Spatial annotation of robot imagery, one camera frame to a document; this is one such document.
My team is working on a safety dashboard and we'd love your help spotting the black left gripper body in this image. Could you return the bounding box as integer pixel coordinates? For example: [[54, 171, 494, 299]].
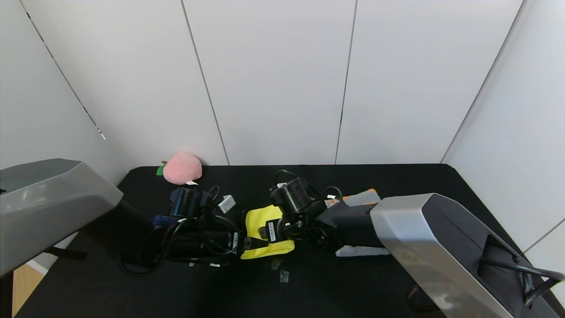
[[202, 215, 244, 255]]

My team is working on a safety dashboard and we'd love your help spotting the yellow towel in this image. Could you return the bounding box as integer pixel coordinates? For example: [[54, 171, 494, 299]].
[[240, 204, 296, 260]]

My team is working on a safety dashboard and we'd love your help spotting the grey towel with orange marks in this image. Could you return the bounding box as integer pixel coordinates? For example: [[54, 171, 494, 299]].
[[326, 189, 392, 257]]

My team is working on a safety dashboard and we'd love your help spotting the pink plush peach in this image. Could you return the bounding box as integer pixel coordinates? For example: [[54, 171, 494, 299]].
[[157, 152, 203, 186]]

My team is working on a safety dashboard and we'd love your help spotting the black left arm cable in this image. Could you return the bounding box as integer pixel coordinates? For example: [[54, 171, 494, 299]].
[[168, 214, 241, 268]]

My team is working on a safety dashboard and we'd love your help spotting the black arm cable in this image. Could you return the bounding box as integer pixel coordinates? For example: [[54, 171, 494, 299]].
[[168, 214, 241, 268], [274, 169, 309, 188]]

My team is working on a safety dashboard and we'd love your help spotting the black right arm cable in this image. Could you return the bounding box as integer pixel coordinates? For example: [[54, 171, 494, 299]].
[[274, 169, 309, 188]]

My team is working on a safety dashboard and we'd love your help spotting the dark brown cable loop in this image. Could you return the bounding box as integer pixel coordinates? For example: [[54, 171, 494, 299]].
[[406, 285, 438, 312]]

